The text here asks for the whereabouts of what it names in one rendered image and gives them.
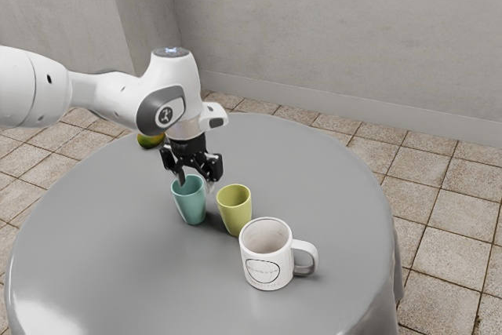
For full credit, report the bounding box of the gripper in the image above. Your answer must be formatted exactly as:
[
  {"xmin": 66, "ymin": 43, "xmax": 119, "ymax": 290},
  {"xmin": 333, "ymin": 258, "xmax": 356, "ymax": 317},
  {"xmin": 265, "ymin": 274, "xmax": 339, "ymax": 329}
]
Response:
[{"xmin": 158, "ymin": 133, "xmax": 225, "ymax": 195}]

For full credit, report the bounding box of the teal cup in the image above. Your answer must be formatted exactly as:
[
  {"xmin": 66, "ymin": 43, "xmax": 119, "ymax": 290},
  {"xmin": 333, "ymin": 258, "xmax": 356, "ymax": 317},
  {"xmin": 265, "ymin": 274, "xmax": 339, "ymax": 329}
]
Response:
[{"xmin": 169, "ymin": 173, "xmax": 206, "ymax": 226}]

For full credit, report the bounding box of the olive green cup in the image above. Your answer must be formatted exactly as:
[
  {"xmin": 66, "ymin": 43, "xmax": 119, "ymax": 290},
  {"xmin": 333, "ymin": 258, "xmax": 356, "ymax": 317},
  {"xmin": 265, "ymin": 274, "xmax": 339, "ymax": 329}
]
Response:
[{"xmin": 216, "ymin": 183, "xmax": 252, "ymax": 237}]

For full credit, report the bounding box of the green yellow fruit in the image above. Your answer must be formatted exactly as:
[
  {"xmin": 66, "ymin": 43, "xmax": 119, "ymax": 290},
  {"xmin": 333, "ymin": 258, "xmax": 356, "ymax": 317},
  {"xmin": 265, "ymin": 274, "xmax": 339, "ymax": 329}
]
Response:
[{"xmin": 136, "ymin": 133, "xmax": 166, "ymax": 151}]

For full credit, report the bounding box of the white mug with handle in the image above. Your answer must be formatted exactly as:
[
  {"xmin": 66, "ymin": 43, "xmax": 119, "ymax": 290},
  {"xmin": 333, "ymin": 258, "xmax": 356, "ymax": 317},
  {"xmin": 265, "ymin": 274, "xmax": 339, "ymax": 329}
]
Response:
[{"xmin": 238, "ymin": 216, "xmax": 319, "ymax": 291}]

